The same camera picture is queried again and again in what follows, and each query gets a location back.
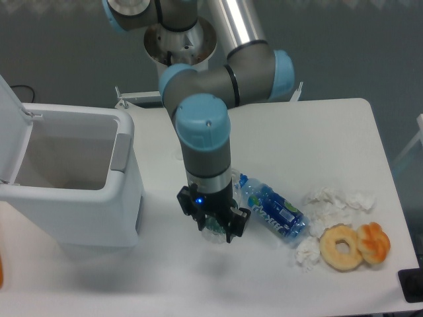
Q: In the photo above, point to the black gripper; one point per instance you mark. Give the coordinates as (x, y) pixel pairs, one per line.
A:
(213, 196)

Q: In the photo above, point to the clear bottle green label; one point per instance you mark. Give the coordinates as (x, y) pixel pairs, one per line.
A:
(213, 231)

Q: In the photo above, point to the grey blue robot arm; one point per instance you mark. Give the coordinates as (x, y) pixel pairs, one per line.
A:
(198, 102)

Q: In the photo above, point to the blue plastic bottle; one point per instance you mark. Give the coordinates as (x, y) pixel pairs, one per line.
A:
(271, 209)

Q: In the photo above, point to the small crumpled white tissue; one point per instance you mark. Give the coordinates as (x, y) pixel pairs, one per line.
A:
(307, 254)

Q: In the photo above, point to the large crumpled white tissue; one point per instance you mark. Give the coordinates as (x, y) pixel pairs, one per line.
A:
(328, 207)

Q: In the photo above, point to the white open trash bin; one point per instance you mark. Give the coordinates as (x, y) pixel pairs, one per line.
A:
(71, 170)

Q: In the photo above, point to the orange twisted bread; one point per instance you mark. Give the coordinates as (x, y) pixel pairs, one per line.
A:
(373, 243)

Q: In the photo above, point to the black device at edge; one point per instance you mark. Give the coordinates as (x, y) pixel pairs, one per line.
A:
(411, 284)

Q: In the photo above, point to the orange object at edge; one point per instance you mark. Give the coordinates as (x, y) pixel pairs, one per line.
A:
(1, 273)

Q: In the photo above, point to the ring donut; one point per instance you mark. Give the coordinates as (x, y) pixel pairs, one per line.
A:
(338, 247)

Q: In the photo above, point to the white frame at right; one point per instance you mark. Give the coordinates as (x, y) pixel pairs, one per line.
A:
(409, 152)

